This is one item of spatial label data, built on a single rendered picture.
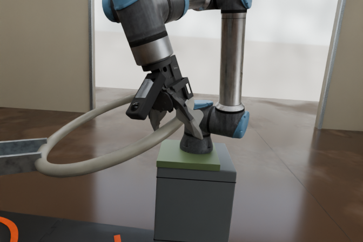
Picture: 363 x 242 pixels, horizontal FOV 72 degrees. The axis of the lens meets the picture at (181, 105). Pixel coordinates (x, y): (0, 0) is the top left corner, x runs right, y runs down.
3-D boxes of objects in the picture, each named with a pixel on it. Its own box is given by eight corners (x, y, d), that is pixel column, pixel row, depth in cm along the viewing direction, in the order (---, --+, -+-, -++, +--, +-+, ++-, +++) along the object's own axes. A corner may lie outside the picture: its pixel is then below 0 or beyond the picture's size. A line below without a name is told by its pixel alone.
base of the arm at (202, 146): (179, 141, 151) (180, 125, 149) (210, 142, 151) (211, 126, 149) (180, 153, 132) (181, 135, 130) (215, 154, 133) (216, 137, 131)
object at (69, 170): (18, 215, 49) (9, 203, 48) (49, 134, 93) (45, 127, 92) (227, 115, 61) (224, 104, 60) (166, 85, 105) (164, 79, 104)
